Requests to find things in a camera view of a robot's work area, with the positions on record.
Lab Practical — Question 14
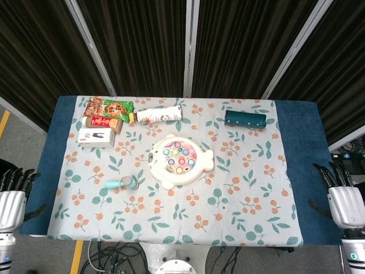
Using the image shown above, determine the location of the dark teal box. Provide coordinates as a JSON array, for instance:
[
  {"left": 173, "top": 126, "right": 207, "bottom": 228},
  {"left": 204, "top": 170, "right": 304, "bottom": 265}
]
[{"left": 224, "top": 109, "right": 267, "bottom": 128}]

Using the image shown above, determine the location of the white whack-a-mole toy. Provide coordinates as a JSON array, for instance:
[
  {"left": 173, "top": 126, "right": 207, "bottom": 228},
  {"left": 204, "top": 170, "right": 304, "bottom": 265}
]
[{"left": 147, "top": 133, "right": 215, "bottom": 190}]

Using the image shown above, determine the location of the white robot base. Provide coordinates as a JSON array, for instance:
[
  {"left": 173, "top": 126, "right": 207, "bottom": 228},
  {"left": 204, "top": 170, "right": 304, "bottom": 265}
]
[{"left": 141, "top": 241, "right": 212, "bottom": 274}]

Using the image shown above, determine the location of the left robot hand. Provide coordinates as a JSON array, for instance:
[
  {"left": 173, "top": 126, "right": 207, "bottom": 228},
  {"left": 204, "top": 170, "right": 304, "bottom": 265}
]
[{"left": 0, "top": 167, "right": 48, "bottom": 231}]

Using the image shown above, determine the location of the light blue toy hammer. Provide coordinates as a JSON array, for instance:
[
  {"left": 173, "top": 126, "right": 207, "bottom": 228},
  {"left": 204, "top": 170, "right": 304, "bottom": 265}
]
[{"left": 104, "top": 175, "right": 141, "bottom": 191}]

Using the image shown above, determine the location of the blue table cover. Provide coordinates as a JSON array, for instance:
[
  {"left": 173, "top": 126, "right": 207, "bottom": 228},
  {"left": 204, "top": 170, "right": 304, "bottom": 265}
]
[{"left": 18, "top": 95, "right": 344, "bottom": 247}]

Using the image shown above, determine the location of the white cable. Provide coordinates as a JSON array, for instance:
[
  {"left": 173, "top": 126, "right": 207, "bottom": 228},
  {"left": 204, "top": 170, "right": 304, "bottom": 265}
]
[{"left": 86, "top": 241, "right": 107, "bottom": 272}]

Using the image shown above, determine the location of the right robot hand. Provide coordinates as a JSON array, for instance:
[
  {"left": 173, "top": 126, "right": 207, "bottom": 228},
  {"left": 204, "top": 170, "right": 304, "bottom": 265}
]
[{"left": 307, "top": 162, "right": 365, "bottom": 229}]

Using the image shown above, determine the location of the dark pleated partition panel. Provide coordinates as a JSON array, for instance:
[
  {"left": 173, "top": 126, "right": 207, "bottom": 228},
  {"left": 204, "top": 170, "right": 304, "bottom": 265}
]
[
  {"left": 0, "top": 0, "right": 111, "bottom": 134},
  {"left": 76, "top": 0, "right": 189, "bottom": 97},
  {"left": 269, "top": 0, "right": 365, "bottom": 147},
  {"left": 191, "top": 0, "right": 319, "bottom": 98}
]

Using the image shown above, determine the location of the white cardboard product box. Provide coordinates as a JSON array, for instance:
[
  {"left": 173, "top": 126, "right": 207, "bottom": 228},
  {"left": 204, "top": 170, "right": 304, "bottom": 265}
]
[{"left": 76, "top": 127, "right": 116, "bottom": 149}]

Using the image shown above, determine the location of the white label drink bottle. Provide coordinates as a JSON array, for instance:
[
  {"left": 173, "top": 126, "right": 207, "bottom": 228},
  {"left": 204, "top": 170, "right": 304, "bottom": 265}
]
[{"left": 128, "top": 105, "right": 184, "bottom": 126}]

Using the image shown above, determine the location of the floral print tablecloth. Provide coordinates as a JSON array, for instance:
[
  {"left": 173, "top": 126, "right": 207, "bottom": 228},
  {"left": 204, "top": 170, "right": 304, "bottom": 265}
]
[{"left": 46, "top": 95, "right": 304, "bottom": 248}]

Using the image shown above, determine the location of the black cable bundle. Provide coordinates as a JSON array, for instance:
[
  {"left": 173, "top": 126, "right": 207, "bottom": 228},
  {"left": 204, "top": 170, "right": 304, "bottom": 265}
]
[
  {"left": 80, "top": 241, "right": 149, "bottom": 274},
  {"left": 218, "top": 245, "right": 295, "bottom": 274}
]

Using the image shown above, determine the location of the silver partition post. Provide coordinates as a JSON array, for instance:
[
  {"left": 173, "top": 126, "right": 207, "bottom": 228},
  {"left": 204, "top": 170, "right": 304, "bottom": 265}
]
[
  {"left": 64, "top": 0, "right": 117, "bottom": 96},
  {"left": 183, "top": 0, "right": 200, "bottom": 98},
  {"left": 261, "top": 0, "right": 334, "bottom": 100}
]

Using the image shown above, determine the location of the black power strip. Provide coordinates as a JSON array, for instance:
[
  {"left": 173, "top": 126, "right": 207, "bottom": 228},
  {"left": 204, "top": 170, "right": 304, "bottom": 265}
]
[{"left": 330, "top": 152, "right": 365, "bottom": 172}]

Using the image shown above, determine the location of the green orange snack bag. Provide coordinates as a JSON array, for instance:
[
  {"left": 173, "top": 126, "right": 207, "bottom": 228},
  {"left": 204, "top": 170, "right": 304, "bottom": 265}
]
[{"left": 83, "top": 96, "right": 135, "bottom": 123}]

